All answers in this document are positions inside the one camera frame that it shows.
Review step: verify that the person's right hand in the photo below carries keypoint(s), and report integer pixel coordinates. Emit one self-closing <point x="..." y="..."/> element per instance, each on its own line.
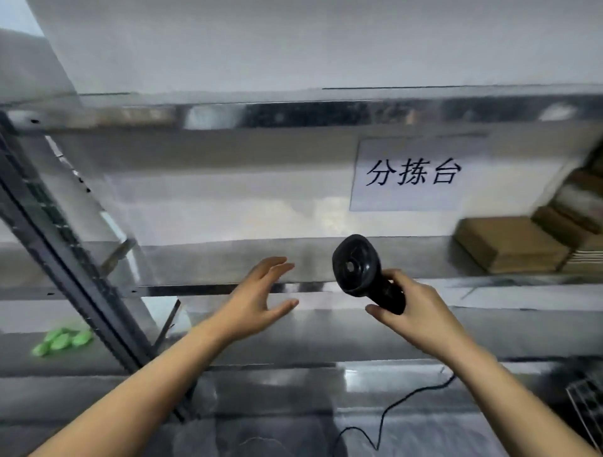
<point x="428" y="325"/>

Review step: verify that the person's left hand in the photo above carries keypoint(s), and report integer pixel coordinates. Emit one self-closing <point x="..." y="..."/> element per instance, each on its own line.
<point x="245" y="310"/>

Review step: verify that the metal shelving rack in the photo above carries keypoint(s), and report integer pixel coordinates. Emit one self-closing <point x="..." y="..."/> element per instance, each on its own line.
<point x="212" y="259"/>

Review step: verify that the person's left forearm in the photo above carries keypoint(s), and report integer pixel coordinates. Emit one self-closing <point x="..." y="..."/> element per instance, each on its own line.
<point x="132" y="405"/>

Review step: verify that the white paper sign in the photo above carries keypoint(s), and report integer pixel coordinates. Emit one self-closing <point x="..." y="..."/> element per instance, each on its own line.
<point x="414" y="197"/>

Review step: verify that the stack of cardboard boxes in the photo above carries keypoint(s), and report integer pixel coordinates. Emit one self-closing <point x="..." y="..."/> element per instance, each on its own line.
<point x="565" y="226"/>

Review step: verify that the person's right forearm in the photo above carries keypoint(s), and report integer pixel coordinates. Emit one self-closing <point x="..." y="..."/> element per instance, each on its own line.
<point x="518" y="409"/>

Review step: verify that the marker scrawl label cardboard box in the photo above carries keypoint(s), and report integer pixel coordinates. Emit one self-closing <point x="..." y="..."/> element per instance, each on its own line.
<point x="509" y="245"/>

